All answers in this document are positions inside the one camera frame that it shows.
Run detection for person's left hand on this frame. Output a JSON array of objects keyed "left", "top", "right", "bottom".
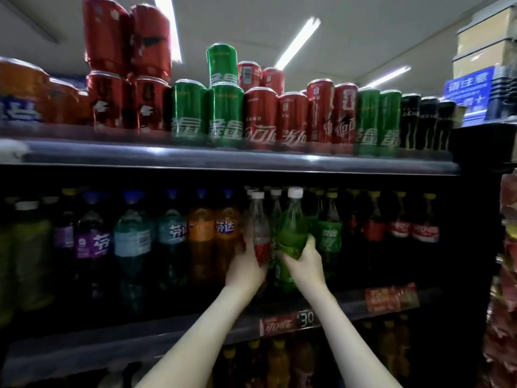
[{"left": 224, "top": 226, "right": 269, "bottom": 297}]

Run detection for person's right hand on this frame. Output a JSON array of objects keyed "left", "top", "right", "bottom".
[{"left": 281, "top": 234, "right": 328, "bottom": 300}]

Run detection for clear soda bottle red label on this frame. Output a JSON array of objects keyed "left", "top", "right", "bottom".
[{"left": 247, "top": 191, "right": 271, "bottom": 268}]

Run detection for clear soda bottle green label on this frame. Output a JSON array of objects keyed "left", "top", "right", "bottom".
[{"left": 274, "top": 186, "right": 310, "bottom": 294}]

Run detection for row of tea juice bottles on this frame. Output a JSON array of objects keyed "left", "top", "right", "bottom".
[{"left": 209, "top": 315, "right": 413, "bottom": 388}]

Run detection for large teal soda bottle blue cap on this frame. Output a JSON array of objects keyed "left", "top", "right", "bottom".
[{"left": 114, "top": 189, "right": 153, "bottom": 311}]

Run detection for dark soda bottle purple label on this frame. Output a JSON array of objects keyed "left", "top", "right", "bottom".
[{"left": 74, "top": 191, "right": 114, "bottom": 303}]

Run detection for person's right forearm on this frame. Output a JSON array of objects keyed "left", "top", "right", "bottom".
[{"left": 303, "top": 282, "right": 403, "bottom": 388}]

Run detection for person's left forearm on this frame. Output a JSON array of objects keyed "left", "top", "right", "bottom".
[{"left": 135, "top": 285, "right": 259, "bottom": 388}]

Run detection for red white shelf label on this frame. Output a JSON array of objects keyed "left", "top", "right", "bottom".
[{"left": 260, "top": 313, "right": 298, "bottom": 337}]

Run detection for green soda can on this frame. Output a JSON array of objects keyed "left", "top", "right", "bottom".
[
  {"left": 171, "top": 78, "right": 209, "bottom": 144},
  {"left": 208, "top": 82, "right": 245, "bottom": 148},
  {"left": 355, "top": 87, "right": 380, "bottom": 156},
  {"left": 206, "top": 43, "right": 239, "bottom": 87},
  {"left": 378, "top": 89, "right": 403, "bottom": 156}
]

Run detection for black energy drink can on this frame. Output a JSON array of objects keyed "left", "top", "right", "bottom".
[
  {"left": 400, "top": 92, "right": 422, "bottom": 150},
  {"left": 416, "top": 96, "right": 440, "bottom": 151},
  {"left": 434, "top": 100, "right": 457, "bottom": 152}
]

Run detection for hanging strips of red packets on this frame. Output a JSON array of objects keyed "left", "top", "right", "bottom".
[{"left": 480, "top": 173, "right": 517, "bottom": 388}]

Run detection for ceiling tube light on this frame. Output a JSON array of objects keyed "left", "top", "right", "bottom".
[
  {"left": 274, "top": 16, "right": 322, "bottom": 71},
  {"left": 363, "top": 65, "right": 412, "bottom": 88},
  {"left": 153, "top": 0, "right": 183, "bottom": 63}
]

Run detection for stack of red printed cans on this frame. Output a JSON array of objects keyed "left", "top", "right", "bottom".
[{"left": 82, "top": 0, "right": 172, "bottom": 132}]

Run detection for blue sign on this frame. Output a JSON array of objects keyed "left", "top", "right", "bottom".
[{"left": 442, "top": 66, "right": 495, "bottom": 126}]

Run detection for orange soda can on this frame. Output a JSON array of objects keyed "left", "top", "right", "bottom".
[
  {"left": 48, "top": 78, "right": 92, "bottom": 126},
  {"left": 0, "top": 56, "right": 51, "bottom": 126}
]

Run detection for white torn sticker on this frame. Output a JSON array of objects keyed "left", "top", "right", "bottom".
[{"left": 0, "top": 139, "right": 30, "bottom": 164}]

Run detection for stack of grey baskets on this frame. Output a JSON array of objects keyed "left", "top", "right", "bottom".
[{"left": 486, "top": 64, "right": 517, "bottom": 120}]

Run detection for beige storage box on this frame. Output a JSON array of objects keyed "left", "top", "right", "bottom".
[
  {"left": 452, "top": 40, "right": 517, "bottom": 79},
  {"left": 456, "top": 5, "right": 517, "bottom": 57}
]

